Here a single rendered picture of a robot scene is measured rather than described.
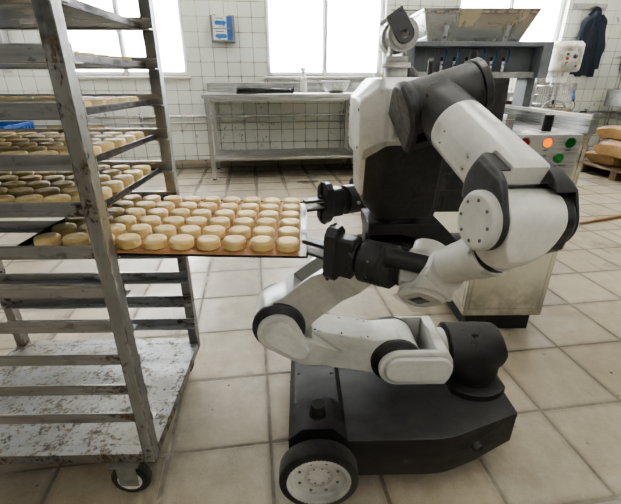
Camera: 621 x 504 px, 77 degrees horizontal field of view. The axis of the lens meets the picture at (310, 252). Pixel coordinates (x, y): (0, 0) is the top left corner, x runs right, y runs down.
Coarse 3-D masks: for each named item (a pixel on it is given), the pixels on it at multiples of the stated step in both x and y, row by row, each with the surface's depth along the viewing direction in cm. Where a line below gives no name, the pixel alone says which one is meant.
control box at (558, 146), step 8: (520, 136) 134; (528, 136) 134; (536, 136) 134; (544, 136) 134; (552, 136) 134; (560, 136) 134; (568, 136) 134; (576, 136) 134; (536, 144) 135; (552, 144) 135; (560, 144) 135; (576, 144) 135; (544, 152) 136; (552, 152) 136; (560, 152) 136; (568, 152) 136; (576, 152) 136; (552, 160) 137; (568, 160) 137; (568, 168) 139
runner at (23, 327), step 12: (0, 324) 85; (12, 324) 85; (24, 324) 85; (36, 324) 85; (48, 324) 85; (60, 324) 86; (72, 324) 86; (84, 324) 86; (96, 324) 86; (108, 324) 86; (132, 324) 86
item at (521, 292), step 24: (552, 120) 140; (576, 168) 142; (456, 216) 173; (528, 264) 157; (552, 264) 158; (480, 288) 161; (504, 288) 162; (528, 288) 162; (456, 312) 181; (480, 312) 166; (504, 312) 166; (528, 312) 167
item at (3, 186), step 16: (0, 176) 97; (16, 176) 97; (32, 176) 97; (48, 176) 97; (64, 176) 98; (112, 176) 101; (128, 176) 97; (0, 192) 84; (16, 192) 83; (32, 192) 86; (48, 192) 84; (64, 192) 83; (112, 192) 90
